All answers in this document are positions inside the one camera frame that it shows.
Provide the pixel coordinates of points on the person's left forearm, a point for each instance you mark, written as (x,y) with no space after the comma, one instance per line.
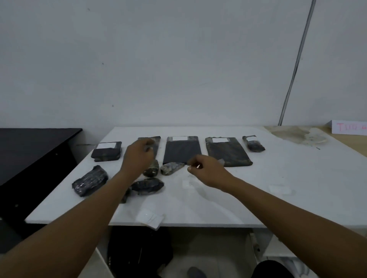
(71,226)

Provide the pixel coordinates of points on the person's right thumb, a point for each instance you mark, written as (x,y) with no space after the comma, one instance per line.
(193,169)

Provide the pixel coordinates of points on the person's left hand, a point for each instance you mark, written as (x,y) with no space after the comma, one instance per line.
(137,158)

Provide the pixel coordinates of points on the person's black trouser leg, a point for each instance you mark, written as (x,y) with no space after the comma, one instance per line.
(272,269)

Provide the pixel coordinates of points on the white paper slip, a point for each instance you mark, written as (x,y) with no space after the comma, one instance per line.
(150,219)

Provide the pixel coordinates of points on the white sign pink writing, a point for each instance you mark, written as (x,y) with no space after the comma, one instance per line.
(349,127)

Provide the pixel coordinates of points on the flat black packet white label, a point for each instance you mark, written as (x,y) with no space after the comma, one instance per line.
(181,150)

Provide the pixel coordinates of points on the clear plastic scrap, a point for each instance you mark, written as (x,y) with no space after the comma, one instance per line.
(187,184)

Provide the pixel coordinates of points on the black oval wrapped packet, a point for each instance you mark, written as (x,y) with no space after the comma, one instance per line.
(148,185)

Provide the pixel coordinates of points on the small dark wrapped packet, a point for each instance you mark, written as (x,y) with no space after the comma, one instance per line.
(254,144)

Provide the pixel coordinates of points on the grey wall pipe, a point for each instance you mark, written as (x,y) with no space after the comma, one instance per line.
(296,61)

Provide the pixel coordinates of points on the small greenish wrapped packet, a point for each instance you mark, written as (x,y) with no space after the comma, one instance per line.
(152,169)

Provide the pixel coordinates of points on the person's right hand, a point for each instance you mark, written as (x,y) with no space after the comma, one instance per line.
(213,172)

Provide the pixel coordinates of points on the white board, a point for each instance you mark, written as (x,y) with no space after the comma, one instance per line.
(96,265)

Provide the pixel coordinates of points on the narrow black packet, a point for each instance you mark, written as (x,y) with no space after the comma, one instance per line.
(156,143)

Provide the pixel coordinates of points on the person's grey shoe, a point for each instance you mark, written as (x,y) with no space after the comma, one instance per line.
(196,272)

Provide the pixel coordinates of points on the person's right forearm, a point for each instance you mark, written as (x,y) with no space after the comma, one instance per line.
(298,226)

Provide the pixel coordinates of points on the thick black packet white label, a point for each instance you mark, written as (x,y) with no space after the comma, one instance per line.
(106,152)

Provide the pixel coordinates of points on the flat mottled dark packet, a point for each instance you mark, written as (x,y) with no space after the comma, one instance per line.
(229,151)

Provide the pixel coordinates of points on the wooden table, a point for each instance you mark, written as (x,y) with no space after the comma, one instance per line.
(351,143)

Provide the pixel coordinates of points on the crumpled clear plastic wrap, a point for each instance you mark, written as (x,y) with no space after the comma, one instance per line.
(314,138)

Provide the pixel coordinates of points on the person's left fingers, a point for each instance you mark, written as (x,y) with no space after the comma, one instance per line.
(148,144)

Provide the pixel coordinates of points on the black bag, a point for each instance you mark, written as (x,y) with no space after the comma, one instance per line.
(139,252)

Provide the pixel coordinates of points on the black wrapped bundle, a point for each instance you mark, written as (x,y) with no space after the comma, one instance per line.
(89,181)

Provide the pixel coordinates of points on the small grey wrapped packet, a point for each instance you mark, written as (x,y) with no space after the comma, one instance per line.
(171,168)

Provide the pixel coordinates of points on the black side table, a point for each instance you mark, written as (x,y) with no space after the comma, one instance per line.
(28,160)

